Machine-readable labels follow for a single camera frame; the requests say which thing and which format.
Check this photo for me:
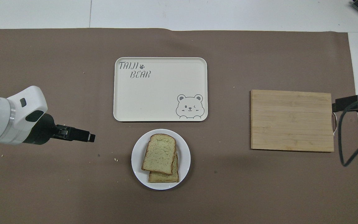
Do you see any bread slice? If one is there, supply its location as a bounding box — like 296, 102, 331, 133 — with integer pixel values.
148, 152, 180, 183
141, 133, 177, 175

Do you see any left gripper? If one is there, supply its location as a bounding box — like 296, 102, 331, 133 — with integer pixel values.
23, 113, 62, 146

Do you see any wooden cutting board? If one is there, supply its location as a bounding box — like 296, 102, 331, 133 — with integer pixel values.
250, 90, 335, 152

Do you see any cream tray with bear print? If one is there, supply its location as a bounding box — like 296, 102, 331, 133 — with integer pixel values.
113, 57, 208, 122

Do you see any white round plate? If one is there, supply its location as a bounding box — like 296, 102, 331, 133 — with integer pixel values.
131, 128, 191, 190

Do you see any black cable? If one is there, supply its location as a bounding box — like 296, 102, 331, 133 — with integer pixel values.
337, 97, 358, 167

